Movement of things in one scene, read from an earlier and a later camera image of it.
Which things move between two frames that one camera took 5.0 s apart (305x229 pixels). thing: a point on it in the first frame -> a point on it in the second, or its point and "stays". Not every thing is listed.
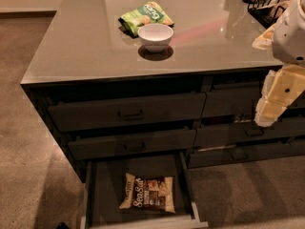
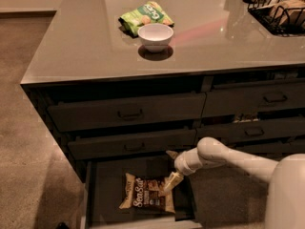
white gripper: x=290 y=39 -> x=180 y=164
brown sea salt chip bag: x=149 y=193 stays
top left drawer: x=150 y=109 stays
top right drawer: x=239 y=99 stays
